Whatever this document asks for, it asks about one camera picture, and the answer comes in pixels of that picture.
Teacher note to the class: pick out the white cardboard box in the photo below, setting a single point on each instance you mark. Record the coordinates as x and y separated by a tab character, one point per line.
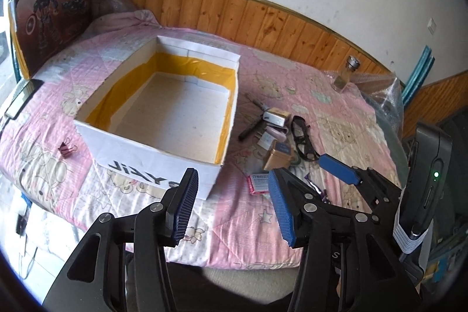
153	165

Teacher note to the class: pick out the clear plastic bag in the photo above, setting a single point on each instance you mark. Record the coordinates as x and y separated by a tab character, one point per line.
106	1
384	96

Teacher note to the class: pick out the black pen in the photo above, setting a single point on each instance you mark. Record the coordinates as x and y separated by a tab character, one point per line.
248	131

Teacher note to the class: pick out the pink binder clip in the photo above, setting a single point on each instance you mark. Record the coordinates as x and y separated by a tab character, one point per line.
66	150

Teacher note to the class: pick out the brown robot toy box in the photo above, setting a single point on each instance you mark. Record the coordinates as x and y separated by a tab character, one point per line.
47	16

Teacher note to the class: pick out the black glasses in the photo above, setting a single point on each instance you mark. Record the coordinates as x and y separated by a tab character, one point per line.
299	147

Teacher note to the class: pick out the wooden wall panelling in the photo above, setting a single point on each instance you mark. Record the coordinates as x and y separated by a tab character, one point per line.
256	16

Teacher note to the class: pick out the white wall socket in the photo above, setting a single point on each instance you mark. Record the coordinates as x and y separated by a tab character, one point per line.
432	25

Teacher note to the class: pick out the red and white packet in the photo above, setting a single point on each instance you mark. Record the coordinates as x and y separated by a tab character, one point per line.
259	184

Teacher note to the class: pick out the white charger plug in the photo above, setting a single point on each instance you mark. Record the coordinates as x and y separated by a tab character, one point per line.
264	141

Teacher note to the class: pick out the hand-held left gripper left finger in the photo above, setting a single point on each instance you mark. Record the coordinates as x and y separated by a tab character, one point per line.
184	204

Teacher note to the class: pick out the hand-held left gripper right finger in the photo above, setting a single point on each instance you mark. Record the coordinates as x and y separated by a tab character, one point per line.
281	211

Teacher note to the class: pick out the gold tin box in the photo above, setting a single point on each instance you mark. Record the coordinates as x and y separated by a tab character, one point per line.
278	158

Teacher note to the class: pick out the blue boards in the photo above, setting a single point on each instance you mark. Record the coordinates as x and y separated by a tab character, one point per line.
420	70

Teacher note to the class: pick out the black phone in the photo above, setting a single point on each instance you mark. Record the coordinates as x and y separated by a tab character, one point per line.
22	98

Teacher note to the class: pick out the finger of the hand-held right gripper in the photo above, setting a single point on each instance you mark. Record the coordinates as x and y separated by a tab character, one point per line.
338	167

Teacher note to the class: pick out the pink printed blanket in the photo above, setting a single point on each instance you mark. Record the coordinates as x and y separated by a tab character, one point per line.
237	222

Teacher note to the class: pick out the white and yellow pack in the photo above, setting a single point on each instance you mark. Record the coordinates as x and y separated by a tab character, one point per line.
276	118

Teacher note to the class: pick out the glass bottle with metal cap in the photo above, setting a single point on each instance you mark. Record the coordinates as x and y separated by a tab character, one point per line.
343	80

